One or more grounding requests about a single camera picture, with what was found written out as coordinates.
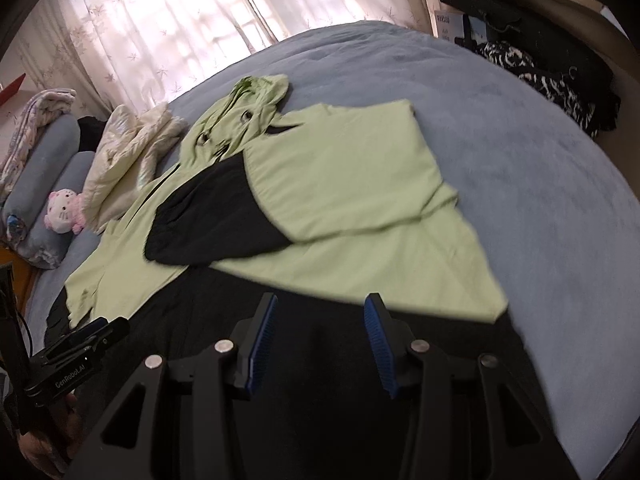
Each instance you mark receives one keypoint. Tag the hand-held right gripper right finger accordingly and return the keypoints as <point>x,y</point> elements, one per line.
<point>380,347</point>

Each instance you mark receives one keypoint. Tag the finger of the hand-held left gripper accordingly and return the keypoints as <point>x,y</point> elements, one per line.
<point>112,335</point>
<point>80,332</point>

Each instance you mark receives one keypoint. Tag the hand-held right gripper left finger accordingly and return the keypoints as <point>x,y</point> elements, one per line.
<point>261,340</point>

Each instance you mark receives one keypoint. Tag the green and black hoodie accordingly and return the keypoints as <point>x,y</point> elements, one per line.
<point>340,185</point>

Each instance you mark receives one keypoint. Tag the person's left hand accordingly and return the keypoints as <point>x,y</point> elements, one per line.
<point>45,455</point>

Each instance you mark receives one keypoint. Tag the orange wooden cabinet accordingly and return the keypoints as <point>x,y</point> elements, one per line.
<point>22,280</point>

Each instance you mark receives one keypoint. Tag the pink plush toy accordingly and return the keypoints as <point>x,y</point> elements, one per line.
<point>62,212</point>

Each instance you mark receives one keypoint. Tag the cream folded blanket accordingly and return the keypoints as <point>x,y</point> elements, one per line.
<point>132,150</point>

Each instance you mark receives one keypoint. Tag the folded floral blanket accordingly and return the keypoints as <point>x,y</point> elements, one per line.
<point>32,120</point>

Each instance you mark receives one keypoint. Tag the bed with grey-blue blanket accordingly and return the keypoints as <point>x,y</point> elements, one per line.
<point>525,160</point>

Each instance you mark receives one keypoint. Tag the red board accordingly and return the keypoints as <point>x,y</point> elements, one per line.
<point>11,89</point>

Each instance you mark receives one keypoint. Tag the black and white patterned cloth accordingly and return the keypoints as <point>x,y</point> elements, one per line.
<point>545,85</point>

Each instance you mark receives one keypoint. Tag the sheer floral curtain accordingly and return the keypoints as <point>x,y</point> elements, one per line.
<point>175,20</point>

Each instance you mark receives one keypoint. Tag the white box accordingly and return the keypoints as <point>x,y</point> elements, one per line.
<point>447,25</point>

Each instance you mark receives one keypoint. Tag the black bag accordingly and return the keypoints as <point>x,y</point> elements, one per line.
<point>560,45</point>

